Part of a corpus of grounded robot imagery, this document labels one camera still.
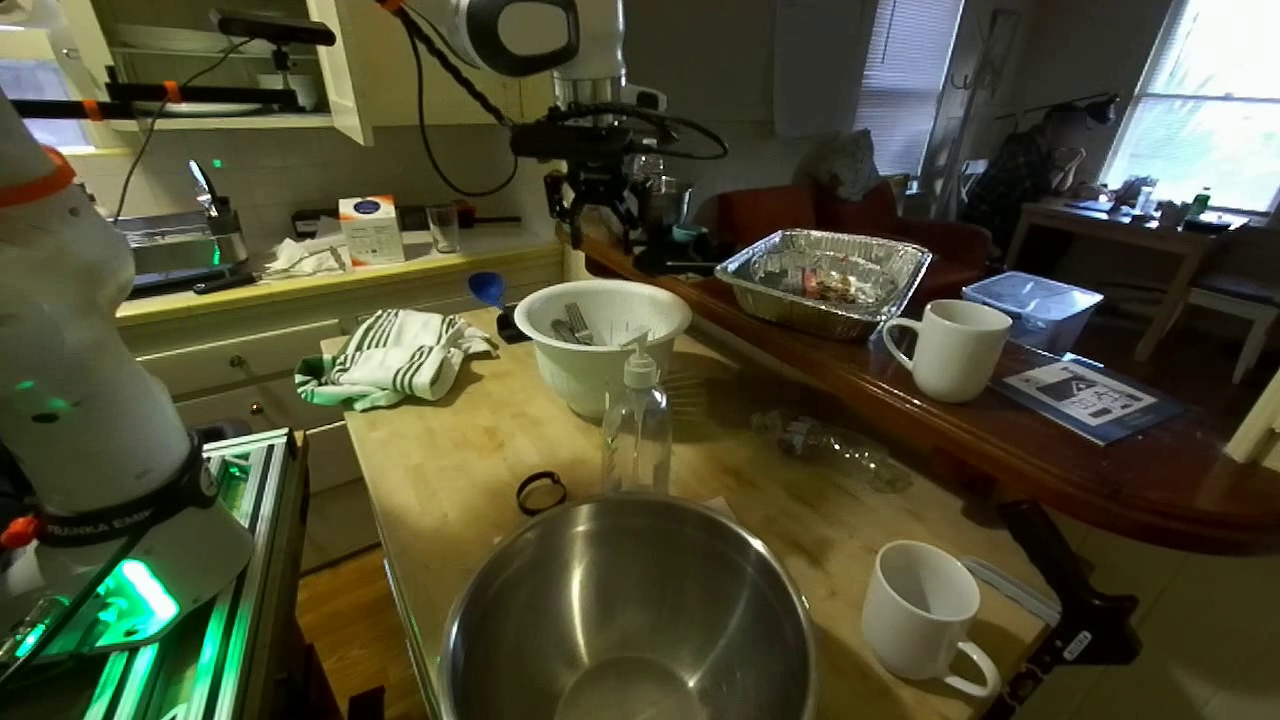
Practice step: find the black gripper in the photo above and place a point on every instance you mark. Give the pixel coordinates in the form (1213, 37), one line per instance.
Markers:
(596, 183)

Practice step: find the small white mug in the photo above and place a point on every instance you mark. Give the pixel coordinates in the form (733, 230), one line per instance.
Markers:
(914, 625)

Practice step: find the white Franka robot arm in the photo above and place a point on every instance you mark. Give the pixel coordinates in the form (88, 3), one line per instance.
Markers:
(82, 375)

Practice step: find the clear water bottle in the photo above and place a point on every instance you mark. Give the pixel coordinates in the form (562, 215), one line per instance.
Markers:
(652, 203)

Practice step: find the blue ball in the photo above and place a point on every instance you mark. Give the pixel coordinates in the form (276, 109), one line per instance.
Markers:
(484, 286)

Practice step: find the small black object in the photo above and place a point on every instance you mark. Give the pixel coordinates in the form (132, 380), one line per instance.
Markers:
(510, 327)

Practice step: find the white ceramic bowl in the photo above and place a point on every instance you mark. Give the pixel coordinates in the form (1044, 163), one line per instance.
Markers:
(600, 380)

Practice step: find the aluminium foil tray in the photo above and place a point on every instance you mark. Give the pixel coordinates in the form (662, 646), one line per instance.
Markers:
(761, 286)

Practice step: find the clear pump bottle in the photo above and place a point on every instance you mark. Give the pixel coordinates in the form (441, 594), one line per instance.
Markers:
(639, 443)

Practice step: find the white box with orange print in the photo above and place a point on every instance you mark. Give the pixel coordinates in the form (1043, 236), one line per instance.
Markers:
(368, 233)

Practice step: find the white green striped towel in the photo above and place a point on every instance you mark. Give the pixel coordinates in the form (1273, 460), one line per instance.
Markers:
(395, 355)

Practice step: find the grey cushion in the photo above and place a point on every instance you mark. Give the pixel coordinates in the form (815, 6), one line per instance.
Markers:
(842, 163)

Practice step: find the white paper pile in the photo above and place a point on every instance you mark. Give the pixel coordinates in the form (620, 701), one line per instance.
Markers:
(312, 253)

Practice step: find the crumpled clear plastic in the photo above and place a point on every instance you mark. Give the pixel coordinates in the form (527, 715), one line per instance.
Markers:
(822, 443)

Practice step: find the narrow window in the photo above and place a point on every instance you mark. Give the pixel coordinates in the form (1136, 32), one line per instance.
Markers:
(906, 83)

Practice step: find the tall white mug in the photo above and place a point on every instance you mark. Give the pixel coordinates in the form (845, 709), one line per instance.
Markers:
(955, 355)

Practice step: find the cream cabinet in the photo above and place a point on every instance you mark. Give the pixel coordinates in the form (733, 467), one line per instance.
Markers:
(224, 355)

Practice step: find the steel mixing bowl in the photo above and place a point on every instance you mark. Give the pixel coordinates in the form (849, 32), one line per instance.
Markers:
(533, 625)

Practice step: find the black metal desk device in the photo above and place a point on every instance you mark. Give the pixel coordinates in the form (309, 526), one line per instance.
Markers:
(186, 247)

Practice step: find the dark figure by window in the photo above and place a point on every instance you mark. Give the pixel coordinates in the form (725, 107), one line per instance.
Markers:
(1023, 172)

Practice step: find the clear plastic lidded container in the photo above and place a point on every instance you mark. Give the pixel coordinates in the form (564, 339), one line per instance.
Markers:
(1035, 300)

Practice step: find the blue printed booklet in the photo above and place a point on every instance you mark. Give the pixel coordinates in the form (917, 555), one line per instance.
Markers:
(1082, 397)

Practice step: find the wooden desk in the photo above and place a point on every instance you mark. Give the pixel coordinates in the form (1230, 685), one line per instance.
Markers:
(1132, 236)

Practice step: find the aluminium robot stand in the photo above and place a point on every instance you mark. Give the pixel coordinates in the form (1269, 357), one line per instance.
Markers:
(163, 614)

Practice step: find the dark wooden counter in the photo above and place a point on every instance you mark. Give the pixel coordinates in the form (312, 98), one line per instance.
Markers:
(1132, 485)

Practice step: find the bright large window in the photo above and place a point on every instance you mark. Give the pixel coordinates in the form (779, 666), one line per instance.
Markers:
(1203, 107)

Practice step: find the wooden chair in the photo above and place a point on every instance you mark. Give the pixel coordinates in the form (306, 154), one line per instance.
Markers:
(1243, 286)

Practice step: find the cream wall shelf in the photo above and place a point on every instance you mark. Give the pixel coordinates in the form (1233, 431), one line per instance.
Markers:
(342, 83)

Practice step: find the black bar camera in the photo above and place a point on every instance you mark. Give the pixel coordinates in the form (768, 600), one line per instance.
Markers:
(275, 27)

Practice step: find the black clamp mount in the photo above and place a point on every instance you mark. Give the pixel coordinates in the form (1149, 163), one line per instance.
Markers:
(1085, 614)

